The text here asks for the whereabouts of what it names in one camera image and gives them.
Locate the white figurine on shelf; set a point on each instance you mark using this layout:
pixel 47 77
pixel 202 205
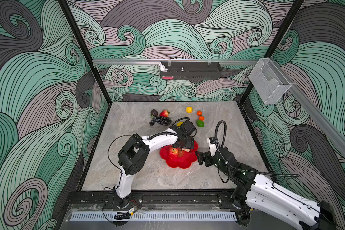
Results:
pixel 162 67

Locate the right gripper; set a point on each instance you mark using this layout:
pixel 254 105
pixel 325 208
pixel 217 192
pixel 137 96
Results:
pixel 208 156

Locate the pink item on shelf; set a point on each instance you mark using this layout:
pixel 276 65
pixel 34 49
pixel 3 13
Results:
pixel 167 78

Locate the small yellow lemon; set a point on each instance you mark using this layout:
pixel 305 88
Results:
pixel 189 109

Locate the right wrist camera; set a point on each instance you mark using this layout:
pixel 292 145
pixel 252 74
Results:
pixel 212 146

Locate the red strawberry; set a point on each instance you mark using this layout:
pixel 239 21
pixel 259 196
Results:
pixel 164 113

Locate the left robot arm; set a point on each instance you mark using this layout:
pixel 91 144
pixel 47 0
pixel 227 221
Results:
pixel 133 155

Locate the green lime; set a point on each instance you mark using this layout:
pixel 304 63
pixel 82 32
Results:
pixel 200 123

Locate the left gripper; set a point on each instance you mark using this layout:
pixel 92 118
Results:
pixel 190 143

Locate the beige pear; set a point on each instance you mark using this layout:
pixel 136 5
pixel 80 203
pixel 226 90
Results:
pixel 182 152

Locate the black wall shelf tray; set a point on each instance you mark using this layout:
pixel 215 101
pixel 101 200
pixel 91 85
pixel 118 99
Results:
pixel 193 71

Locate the clear plastic wall bin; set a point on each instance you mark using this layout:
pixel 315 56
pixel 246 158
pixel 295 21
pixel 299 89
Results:
pixel 269 80

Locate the red apple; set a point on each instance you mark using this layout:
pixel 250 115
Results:
pixel 173 153

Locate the aluminium wall rail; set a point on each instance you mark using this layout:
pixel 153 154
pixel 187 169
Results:
pixel 133 61

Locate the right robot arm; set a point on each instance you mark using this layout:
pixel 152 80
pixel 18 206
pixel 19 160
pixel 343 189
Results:
pixel 256 190

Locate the white slotted cable duct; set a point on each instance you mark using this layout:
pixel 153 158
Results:
pixel 157 216

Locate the dark purple mangosteen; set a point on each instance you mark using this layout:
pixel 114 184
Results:
pixel 154 113

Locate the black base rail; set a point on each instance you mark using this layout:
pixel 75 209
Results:
pixel 144 197

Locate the black grape bunch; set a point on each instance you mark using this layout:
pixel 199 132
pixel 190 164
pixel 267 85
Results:
pixel 166 121

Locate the red flower-shaped fruit bowl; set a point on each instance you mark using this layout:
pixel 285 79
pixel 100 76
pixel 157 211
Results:
pixel 177 157

